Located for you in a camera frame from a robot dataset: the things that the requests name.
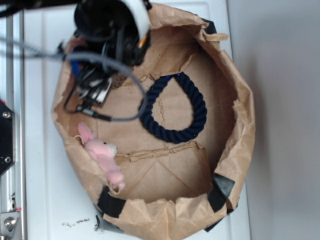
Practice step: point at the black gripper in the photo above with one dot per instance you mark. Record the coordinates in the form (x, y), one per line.
(91, 86)

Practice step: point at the brown rough rock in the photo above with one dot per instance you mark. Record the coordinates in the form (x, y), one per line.
(118, 80)

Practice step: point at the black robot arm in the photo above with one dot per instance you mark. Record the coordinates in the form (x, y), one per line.
(115, 36)

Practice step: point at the pink plush bunny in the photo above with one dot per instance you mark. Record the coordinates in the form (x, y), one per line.
(104, 154)

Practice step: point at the white plastic tray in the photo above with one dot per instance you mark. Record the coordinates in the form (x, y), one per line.
(57, 207)

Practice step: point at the aluminium frame rail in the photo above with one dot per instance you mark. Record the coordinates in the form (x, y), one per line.
(13, 182)

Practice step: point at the black metal base plate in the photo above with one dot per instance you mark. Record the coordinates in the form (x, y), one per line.
(6, 138)

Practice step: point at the silver metal corner bracket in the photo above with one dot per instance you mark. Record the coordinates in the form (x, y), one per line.
(8, 223)

